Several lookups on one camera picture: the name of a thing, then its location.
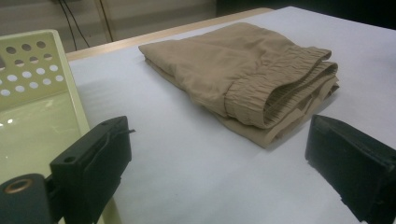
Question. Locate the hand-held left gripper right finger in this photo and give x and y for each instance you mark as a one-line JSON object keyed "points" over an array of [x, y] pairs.
{"points": [[355, 161]]}

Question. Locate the pale green plastic basket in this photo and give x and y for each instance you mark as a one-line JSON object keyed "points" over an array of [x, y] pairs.
{"points": [[37, 124]]}

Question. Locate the wooden table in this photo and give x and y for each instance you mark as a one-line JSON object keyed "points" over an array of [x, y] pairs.
{"points": [[124, 42]]}

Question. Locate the khaki pants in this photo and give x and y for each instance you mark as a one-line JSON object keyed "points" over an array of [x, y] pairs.
{"points": [[233, 62]]}

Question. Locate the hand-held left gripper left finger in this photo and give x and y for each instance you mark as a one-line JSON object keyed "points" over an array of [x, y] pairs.
{"points": [[90, 168]]}

